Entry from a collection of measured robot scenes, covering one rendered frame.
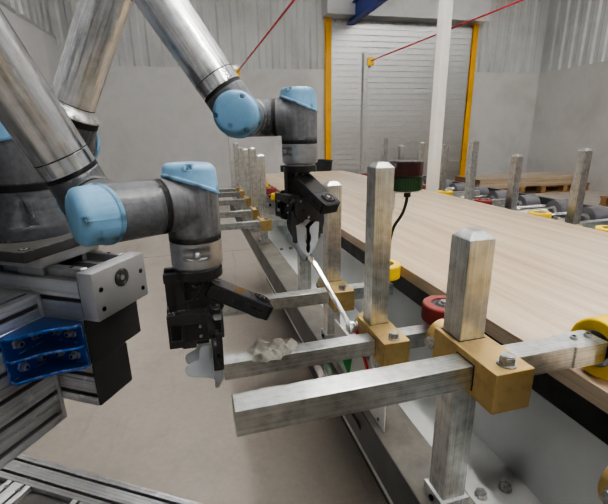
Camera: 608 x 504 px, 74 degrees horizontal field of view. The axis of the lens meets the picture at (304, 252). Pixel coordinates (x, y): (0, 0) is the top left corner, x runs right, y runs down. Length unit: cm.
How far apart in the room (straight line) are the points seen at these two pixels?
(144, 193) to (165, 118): 781
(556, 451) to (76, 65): 109
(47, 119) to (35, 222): 28
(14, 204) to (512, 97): 1038
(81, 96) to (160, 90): 742
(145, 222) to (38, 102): 20
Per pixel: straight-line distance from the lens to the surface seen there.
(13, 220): 87
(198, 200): 57
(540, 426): 81
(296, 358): 70
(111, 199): 53
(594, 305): 92
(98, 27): 96
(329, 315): 102
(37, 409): 93
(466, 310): 52
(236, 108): 70
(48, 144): 63
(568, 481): 81
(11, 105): 63
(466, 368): 50
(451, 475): 66
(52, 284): 84
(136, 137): 840
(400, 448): 77
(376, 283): 74
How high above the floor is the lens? 122
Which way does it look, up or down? 17 degrees down
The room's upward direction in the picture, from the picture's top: 1 degrees counter-clockwise
